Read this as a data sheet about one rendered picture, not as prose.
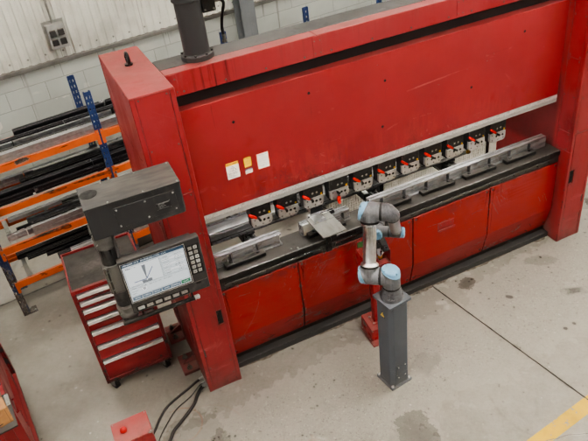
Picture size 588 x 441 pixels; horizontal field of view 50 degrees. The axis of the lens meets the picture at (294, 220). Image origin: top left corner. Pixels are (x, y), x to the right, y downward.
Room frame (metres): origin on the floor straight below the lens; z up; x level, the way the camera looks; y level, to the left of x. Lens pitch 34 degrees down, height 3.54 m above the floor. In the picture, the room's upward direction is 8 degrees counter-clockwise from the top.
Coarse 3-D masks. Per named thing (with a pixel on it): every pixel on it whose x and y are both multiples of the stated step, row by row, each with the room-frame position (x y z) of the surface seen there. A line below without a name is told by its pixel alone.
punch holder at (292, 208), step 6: (282, 198) 3.61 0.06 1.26; (288, 198) 3.63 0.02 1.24; (294, 198) 3.64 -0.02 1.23; (276, 204) 3.60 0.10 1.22; (282, 204) 3.61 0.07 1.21; (288, 204) 3.63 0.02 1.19; (294, 204) 3.64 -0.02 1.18; (276, 210) 3.63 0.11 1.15; (282, 210) 3.60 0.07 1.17; (288, 210) 3.62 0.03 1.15; (294, 210) 3.64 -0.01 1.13; (282, 216) 3.61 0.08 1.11; (288, 216) 3.62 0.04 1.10
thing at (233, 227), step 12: (456, 156) 4.46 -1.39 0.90; (372, 168) 4.30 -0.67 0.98; (420, 168) 4.33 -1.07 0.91; (324, 192) 4.04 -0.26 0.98; (348, 192) 4.11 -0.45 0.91; (324, 204) 4.02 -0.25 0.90; (240, 216) 3.87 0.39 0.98; (276, 216) 3.88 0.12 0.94; (216, 228) 3.75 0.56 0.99; (228, 228) 3.74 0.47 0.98; (240, 228) 3.77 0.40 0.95; (252, 228) 3.80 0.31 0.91; (216, 240) 3.70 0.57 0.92
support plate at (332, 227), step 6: (324, 216) 3.70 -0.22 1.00; (330, 216) 3.69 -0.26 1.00; (312, 222) 3.65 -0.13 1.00; (324, 222) 3.63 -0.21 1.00; (330, 222) 3.62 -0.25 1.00; (336, 222) 3.61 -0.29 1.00; (318, 228) 3.56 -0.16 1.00; (324, 228) 3.55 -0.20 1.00; (330, 228) 3.54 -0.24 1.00; (336, 228) 3.53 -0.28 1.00; (342, 228) 3.52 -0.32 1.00; (324, 234) 3.48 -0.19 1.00; (330, 234) 3.47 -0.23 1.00
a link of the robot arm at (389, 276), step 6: (384, 264) 3.07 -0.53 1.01; (390, 264) 3.07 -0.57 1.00; (384, 270) 3.01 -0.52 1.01; (390, 270) 3.01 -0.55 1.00; (396, 270) 3.01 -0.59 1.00; (378, 276) 3.00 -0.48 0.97; (384, 276) 2.99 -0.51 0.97; (390, 276) 2.97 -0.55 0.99; (396, 276) 2.98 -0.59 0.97; (378, 282) 3.00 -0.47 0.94; (384, 282) 2.98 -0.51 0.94; (390, 282) 2.97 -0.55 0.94; (396, 282) 2.97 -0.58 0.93; (384, 288) 3.00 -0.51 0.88; (390, 288) 2.97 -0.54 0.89; (396, 288) 2.97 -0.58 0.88
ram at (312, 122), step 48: (384, 48) 3.99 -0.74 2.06; (432, 48) 4.05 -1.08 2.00; (480, 48) 4.20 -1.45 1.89; (528, 48) 4.36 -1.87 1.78; (240, 96) 3.55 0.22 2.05; (288, 96) 3.66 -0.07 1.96; (336, 96) 3.78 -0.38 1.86; (384, 96) 3.91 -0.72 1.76; (432, 96) 4.05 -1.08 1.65; (480, 96) 4.21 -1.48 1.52; (528, 96) 4.37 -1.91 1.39; (192, 144) 3.43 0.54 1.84; (240, 144) 3.53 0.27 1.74; (288, 144) 3.65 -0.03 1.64; (336, 144) 3.77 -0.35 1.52; (384, 144) 3.91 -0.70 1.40; (240, 192) 3.51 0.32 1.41; (288, 192) 3.63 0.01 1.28
